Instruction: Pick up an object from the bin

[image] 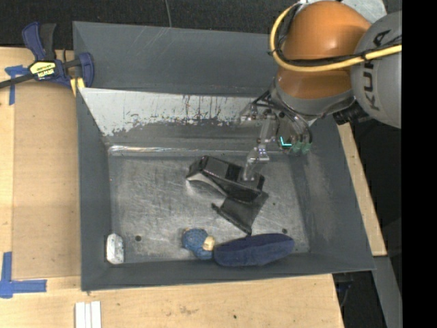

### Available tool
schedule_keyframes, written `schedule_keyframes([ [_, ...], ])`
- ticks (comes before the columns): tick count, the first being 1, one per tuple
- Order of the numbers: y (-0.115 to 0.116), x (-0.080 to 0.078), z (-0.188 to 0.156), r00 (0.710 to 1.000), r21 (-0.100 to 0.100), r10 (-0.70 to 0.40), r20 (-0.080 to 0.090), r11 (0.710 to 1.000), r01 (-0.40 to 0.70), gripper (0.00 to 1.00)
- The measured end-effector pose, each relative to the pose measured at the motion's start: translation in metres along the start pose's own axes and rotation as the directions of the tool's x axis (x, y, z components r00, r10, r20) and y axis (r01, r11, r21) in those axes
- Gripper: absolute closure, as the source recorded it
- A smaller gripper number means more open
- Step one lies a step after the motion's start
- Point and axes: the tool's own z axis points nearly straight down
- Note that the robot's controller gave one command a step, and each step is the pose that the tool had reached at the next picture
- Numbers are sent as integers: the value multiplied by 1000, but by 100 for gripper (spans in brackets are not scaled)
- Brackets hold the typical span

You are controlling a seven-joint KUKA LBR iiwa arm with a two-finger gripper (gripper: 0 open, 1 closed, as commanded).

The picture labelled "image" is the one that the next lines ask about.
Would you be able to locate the blue and beige toy figure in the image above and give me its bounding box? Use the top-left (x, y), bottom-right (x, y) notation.
top-left (181, 228), bottom-right (216, 261)

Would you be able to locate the pale wood board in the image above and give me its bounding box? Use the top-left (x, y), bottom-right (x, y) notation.
top-left (12, 49), bottom-right (83, 282)

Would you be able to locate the grey metal bin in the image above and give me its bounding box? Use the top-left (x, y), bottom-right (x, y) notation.
top-left (72, 20), bottom-right (377, 292)

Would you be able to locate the dark blue soft pouch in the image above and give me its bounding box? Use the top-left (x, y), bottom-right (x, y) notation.
top-left (212, 232), bottom-right (296, 268)

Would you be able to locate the black flat folded piece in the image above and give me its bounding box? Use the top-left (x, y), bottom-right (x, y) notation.
top-left (211, 191), bottom-right (270, 236)

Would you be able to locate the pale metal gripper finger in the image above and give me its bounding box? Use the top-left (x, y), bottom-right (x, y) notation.
top-left (242, 144), bottom-right (270, 183)

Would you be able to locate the black box with white underside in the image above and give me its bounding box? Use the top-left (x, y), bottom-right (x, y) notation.
top-left (185, 155), bottom-right (266, 203)

